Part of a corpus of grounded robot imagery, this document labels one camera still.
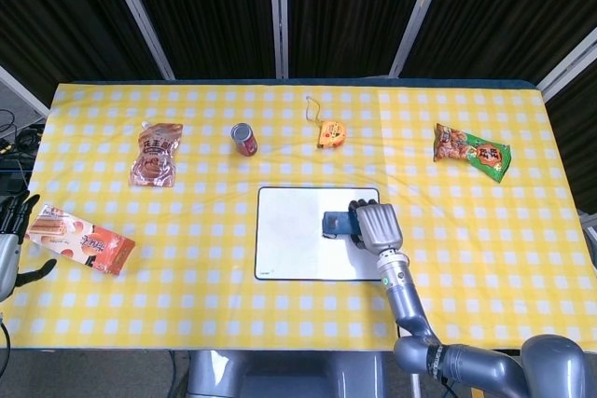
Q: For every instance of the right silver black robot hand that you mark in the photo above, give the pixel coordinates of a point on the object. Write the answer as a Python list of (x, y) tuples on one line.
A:
[(378, 230)]

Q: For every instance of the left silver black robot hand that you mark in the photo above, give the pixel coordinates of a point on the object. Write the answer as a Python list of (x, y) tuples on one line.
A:
[(11, 253)]

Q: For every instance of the blue eraser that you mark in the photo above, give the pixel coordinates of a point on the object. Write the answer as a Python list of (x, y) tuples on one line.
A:
[(338, 222)]

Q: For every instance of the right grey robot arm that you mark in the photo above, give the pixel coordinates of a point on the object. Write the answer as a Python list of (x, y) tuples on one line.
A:
[(429, 323)]

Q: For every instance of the white drawing board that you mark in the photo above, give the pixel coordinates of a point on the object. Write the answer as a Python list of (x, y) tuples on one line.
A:
[(298, 235)]

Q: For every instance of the orange biscuit box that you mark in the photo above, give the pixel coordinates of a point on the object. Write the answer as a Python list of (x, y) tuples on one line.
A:
[(79, 242)]

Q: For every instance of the green orange snack bag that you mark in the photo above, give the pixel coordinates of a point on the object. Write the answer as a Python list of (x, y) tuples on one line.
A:
[(471, 151)]

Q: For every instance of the red drink can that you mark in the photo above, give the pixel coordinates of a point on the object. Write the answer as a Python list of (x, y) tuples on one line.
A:
[(244, 139)]

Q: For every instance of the grey robot torso base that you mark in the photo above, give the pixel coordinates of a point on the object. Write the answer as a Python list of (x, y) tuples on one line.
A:
[(287, 374)]

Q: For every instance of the brown spouted sauce pouch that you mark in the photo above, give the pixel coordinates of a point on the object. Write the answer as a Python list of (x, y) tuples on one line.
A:
[(155, 155)]

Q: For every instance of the yellow white checkered tablecloth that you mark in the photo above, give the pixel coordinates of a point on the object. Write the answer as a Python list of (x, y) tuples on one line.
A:
[(186, 230)]

